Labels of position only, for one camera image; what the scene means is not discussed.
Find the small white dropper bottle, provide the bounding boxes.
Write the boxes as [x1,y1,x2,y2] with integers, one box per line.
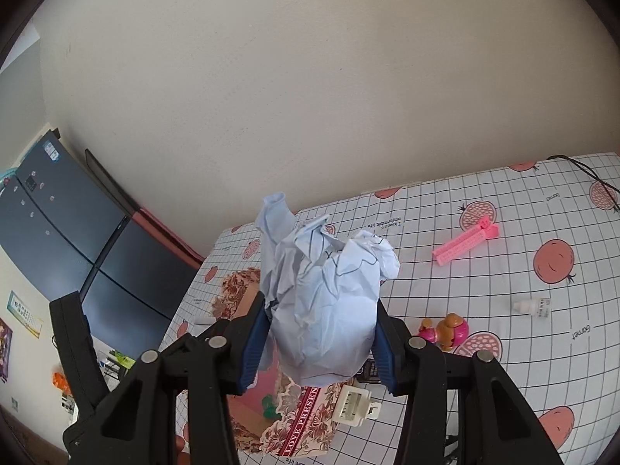
[514,297,551,318]

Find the desktop with checked fruit tablecloth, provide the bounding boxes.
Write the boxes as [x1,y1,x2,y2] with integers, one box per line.
[162,152,620,465]

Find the white wall chart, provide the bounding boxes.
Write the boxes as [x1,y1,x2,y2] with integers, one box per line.
[7,291,44,340]

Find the green carton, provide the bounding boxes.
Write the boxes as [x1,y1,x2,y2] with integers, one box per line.
[97,349,136,374]

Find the dark blue refrigerator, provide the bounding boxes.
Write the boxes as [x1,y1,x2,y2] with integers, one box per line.
[0,128,195,362]

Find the black flat panel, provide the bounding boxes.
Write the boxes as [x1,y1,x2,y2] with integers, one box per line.
[84,148,141,216]

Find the pink plastic sealing clip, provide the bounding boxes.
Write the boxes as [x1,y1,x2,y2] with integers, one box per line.
[432,215,501,267]

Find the white paper ball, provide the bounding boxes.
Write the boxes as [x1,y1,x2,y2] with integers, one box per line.
[255,193,401,384]

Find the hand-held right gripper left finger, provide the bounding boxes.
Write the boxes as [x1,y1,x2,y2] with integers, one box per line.
[62,291,272,465]

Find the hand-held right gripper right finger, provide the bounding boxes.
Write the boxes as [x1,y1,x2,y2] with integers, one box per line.
[370,300,565,465]

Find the pink orange toy doll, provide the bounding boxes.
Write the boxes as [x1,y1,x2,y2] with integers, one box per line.
[417,313,470,350]

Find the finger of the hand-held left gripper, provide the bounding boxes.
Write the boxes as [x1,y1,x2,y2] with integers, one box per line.
[48,291,108,415]

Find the dark wall poster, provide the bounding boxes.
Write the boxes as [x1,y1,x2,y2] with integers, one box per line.
[0,317,14,383]

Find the floral paper box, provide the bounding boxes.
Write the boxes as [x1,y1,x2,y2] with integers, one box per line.
[209,266,340,457]

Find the black cable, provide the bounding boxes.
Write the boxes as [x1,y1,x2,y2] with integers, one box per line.
[547,155,620,213]

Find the red flat board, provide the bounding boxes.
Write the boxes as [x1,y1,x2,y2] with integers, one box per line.
[132,206,205,268]

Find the white plastic clip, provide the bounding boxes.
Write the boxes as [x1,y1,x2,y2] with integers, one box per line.
[333,384,381,428]

